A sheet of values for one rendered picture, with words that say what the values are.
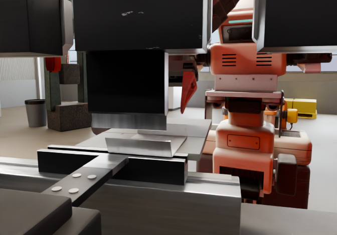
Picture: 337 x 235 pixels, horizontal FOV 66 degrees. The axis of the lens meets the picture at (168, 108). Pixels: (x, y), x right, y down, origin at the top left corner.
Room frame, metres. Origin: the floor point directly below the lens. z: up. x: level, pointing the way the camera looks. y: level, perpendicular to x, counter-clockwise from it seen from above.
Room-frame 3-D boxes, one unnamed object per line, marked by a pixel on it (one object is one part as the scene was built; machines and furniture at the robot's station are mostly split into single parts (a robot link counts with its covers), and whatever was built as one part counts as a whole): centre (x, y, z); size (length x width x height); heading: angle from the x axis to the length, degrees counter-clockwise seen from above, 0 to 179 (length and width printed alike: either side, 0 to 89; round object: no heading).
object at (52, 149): (0.33, 0.08, 0.99); 0.20 x 0.03 x 0.03; 77
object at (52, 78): (5.32, 2.03, 1.42); 0.94 x 0.75 x 2.85; 156
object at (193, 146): (0.47, 0.02, 1.00); 0.26 x 0.18 x 0.01; 167
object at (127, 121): (0.32, 0.05, 1.08); 0.10 x 0.02 x 0.10; 77
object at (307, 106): (6.95, -3.37, 0.21); 1.18 x 0.85 x 0.42; 67
